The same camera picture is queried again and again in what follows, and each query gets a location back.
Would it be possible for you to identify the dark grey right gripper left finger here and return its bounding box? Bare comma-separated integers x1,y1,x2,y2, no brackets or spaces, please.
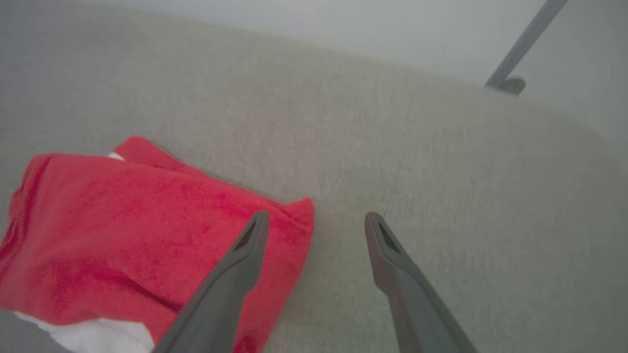
151,210,271,353

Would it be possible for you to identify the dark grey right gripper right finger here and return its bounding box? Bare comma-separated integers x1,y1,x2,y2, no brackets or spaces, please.
364,212,480,353

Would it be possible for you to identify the red basketball jersey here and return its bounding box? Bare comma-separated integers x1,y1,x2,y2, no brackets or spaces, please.
0,136,315,353

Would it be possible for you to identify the grey fabric sofa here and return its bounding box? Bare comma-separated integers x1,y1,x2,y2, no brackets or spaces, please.
0,0,628,353

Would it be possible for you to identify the white partition panel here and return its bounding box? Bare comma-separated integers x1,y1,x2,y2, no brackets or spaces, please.
510,0,628,143

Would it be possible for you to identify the grey metal frame bar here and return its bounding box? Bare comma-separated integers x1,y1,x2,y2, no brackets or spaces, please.
484,0,569,96

